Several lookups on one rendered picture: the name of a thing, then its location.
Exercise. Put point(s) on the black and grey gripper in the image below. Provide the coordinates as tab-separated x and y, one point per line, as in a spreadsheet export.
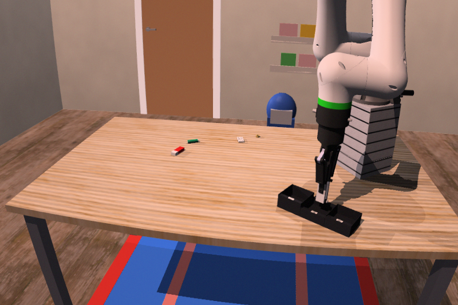
330	140

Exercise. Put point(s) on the red and white eraser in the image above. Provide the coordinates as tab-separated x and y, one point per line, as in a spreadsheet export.
177	151

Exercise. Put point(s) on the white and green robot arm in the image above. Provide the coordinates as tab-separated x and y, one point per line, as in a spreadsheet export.
366	65

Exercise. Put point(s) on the black three-compartment bin rack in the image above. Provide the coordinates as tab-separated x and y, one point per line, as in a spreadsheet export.
301	202

